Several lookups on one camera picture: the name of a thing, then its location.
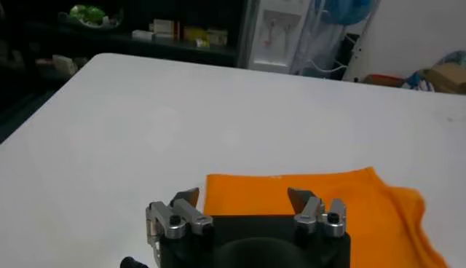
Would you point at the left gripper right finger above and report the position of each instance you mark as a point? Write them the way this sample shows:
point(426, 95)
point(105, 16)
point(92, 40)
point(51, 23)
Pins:
point(309, 211)

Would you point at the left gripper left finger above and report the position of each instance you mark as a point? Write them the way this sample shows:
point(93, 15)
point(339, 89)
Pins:
point(162, 215)

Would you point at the flat white medicine box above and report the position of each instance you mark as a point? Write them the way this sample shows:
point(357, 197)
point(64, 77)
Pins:
point(142, 35)

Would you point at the pile of grey clothes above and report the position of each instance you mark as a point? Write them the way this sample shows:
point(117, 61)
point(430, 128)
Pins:
point(455, 58)

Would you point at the white metal jug rack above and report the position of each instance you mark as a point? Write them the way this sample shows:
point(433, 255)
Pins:
point(359, 47)

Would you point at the black shelving unit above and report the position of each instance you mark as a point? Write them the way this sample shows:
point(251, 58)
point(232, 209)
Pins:
point(109, 43)

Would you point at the white orange medicine box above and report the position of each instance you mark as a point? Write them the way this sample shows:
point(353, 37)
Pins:
point(164, 28)

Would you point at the orange t-shirt with white print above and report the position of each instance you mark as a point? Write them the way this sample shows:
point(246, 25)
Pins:
point(382, 218)

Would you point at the pale yellow medicine box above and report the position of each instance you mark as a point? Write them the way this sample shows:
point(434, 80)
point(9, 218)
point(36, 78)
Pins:
point(217, 37)

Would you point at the white water dispenser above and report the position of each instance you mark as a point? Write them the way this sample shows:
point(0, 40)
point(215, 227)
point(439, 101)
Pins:
point(276, 40)

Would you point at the stacked cardboard boxes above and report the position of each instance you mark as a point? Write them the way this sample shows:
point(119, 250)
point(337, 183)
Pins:
point(448, 78)

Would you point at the green snack bag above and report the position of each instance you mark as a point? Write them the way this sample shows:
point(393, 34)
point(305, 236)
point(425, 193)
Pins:
point(87, 14)

